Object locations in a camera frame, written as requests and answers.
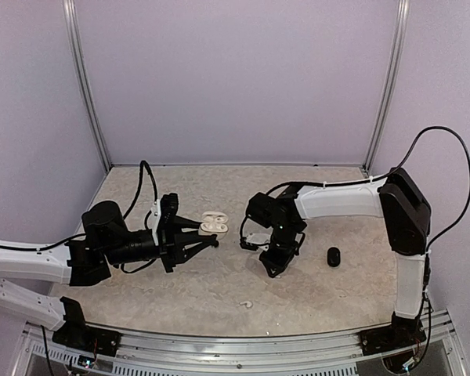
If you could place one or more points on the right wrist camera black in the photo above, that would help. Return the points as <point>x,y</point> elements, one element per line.
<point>255,241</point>

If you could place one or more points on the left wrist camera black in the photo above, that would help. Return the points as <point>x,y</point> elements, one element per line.
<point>169,205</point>

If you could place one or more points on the white earbud charging case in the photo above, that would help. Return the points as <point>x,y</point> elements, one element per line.
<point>214,223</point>

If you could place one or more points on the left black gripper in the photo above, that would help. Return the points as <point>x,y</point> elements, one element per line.
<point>171,243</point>

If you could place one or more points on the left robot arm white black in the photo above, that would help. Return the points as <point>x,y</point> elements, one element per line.
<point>86,259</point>

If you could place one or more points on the left aluminium frame post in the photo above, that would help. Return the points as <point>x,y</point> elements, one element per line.
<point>74,37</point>

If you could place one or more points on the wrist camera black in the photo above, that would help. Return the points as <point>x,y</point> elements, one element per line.
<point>169,205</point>
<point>255,241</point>

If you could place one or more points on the black oval charging case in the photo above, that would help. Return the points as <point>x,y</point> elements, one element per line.
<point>333,257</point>

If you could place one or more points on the aluminium frame post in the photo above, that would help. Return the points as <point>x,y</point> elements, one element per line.
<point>396,52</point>
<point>74,37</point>

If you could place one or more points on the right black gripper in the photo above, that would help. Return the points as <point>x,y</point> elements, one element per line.
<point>279,264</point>

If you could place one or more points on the right aluminium frame post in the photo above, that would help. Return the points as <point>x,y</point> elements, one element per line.
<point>396,52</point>

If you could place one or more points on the front aluminium rail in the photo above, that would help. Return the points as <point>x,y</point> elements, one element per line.
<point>149,353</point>

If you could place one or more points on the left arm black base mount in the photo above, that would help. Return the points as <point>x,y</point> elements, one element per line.
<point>75,333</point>

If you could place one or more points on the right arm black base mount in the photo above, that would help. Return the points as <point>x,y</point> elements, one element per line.
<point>400,333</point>

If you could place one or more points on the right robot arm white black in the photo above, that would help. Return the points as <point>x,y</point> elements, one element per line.
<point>395,198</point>

